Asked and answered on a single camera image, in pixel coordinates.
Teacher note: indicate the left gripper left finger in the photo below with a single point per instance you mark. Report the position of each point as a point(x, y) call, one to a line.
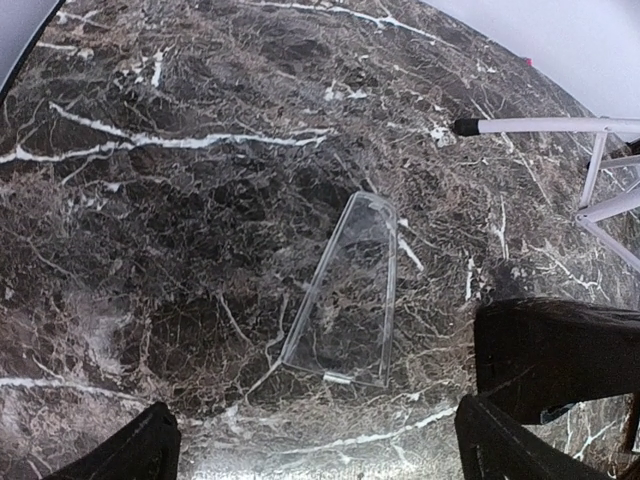
point(147, 447)

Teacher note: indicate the clear metronome front cover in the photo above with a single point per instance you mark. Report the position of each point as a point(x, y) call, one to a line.
point(344, 326)

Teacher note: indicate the white music stand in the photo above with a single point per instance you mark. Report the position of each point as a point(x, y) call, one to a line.
point(588, 214)

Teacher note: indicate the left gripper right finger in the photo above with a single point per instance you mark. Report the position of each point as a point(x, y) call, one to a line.
point(492, 445)

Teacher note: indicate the black metronome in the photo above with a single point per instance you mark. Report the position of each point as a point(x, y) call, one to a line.
point(537, 357)

